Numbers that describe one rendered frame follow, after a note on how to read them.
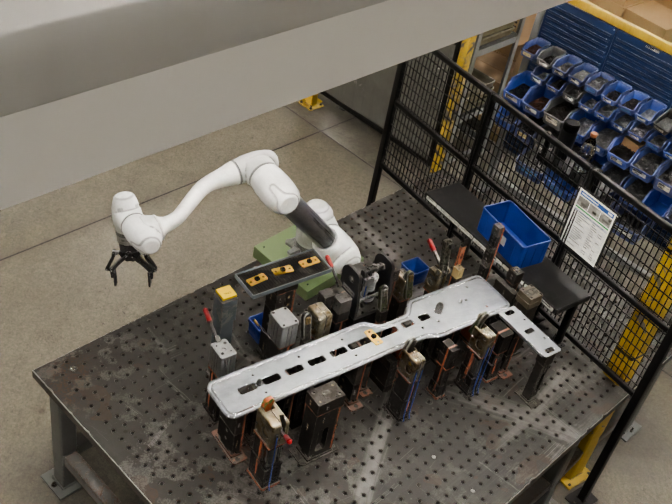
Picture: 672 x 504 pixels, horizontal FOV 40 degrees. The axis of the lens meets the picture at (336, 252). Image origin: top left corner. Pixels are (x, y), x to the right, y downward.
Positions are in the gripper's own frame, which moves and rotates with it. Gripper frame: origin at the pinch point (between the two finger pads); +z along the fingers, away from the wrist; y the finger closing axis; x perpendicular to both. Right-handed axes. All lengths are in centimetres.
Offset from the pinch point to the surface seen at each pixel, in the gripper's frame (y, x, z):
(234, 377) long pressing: 44, -46, 7
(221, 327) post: 37.2, -22.4, 3.4
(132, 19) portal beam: 56, -248, -209
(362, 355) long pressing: 92, -29, 10
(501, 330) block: 151, -4, 17
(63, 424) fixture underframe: -28, -27, 54
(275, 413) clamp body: 60, -67, 4
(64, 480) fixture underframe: -33, -24, 91
